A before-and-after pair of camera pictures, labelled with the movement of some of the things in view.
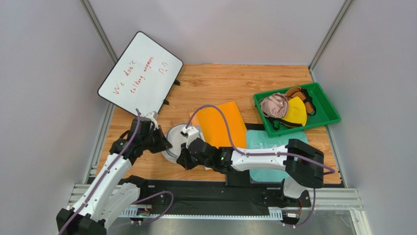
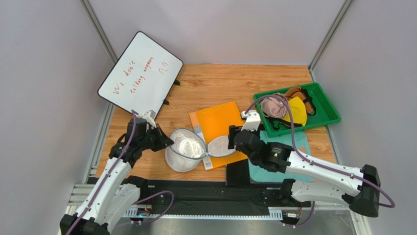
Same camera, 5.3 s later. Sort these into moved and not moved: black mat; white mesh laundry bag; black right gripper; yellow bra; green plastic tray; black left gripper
Moved: white mesh laundry bag; black right gripper
Not moved: yellow bra; green plastic tray; black left gripper; black mat
